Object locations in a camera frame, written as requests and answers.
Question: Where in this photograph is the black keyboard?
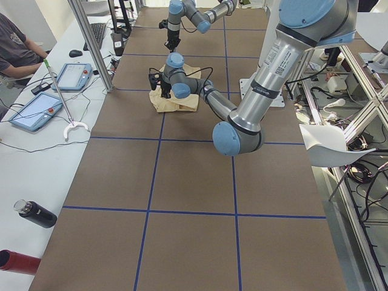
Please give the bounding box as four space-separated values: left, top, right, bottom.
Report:
90 23 107 49

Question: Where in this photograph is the upper blue teach pendant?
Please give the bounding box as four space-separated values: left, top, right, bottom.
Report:
56 63 93 92

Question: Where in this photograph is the black computer mouse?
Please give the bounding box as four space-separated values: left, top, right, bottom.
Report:
69 50 83 58

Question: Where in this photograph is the black water bottle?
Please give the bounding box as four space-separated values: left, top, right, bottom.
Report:
13 199 57 229

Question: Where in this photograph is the aluminium frame post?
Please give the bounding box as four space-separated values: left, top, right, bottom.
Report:
68 0 113 93

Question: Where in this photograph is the red bottle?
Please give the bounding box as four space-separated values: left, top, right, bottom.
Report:
1 250 41 275

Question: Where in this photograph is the seated person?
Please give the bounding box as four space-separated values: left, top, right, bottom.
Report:
1 14 50 85

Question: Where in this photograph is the lower blue teach pendant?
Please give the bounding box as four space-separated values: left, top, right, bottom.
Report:
9 92 63 132

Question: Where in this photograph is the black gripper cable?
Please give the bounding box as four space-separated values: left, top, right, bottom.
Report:
148 67 215 92

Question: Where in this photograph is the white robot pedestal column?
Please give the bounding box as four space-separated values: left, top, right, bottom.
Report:
238 0 287 109

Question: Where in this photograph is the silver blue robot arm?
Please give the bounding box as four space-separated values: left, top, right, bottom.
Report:
149 1 358 156
159 0 238 53

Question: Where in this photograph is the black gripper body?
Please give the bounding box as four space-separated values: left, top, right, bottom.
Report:
149 72 172 96
159 19 181 48

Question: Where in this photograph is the blue teach pendant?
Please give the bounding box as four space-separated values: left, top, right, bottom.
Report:
56 63 93 92
9 92 63 132

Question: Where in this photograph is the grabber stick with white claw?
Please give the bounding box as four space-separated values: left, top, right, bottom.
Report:
43 59 89 141

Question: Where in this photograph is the cream long sleeve shirt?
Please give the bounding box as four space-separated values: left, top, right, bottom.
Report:
149 62 202 113

